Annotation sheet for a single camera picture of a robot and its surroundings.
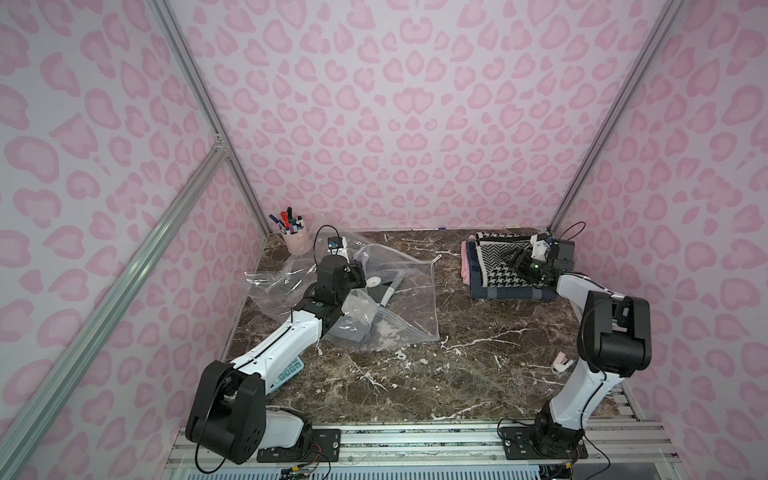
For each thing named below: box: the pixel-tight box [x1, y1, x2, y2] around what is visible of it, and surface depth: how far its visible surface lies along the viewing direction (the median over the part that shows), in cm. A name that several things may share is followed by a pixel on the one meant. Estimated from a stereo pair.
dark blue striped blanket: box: [466, 239, 559, 301], surface depth 100 cm
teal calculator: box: [266, 355, 305, 395], surface depth 52 cm
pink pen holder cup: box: [279, 225, 312, 255], surface depth 109 cm
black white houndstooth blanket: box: [475, 231, 533, 287], surface depth 100 cm
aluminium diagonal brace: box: [0, 137, 228, 480], surface depth 70 cm
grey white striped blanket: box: [342, 273, 405, 343], surface depth 91 cm
